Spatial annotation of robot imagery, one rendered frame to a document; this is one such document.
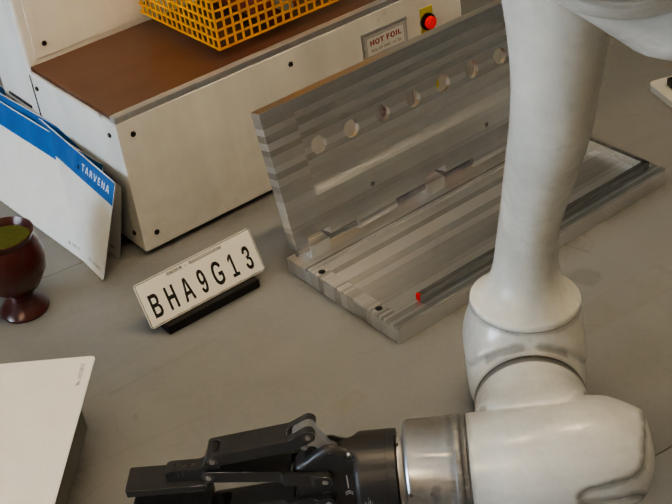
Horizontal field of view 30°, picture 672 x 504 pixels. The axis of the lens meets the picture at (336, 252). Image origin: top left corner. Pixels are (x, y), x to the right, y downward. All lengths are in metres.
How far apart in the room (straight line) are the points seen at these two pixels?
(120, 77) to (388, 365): 0.52
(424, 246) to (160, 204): 0.34
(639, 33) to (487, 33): 0.97
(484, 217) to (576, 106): 0.66
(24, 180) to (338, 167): 0.47
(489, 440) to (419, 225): 0.53
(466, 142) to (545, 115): 0.72
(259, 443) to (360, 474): 0.09
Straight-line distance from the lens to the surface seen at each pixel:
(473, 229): 1.52
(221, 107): 1.58
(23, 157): 1.76
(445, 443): 1.05
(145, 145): 1.54
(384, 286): 1.43
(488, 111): 1.62
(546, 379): 1.10
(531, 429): 1.05
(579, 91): 0.88
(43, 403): 1.25
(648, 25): 0.65
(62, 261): 1.64
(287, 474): 1.08
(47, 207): 1.70
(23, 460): 1.20
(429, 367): 1.34
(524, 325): 1.13
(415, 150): 1.55
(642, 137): 1.73
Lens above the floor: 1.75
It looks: 34 degrees down
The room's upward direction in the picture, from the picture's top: 9 degrees counter-clockwise
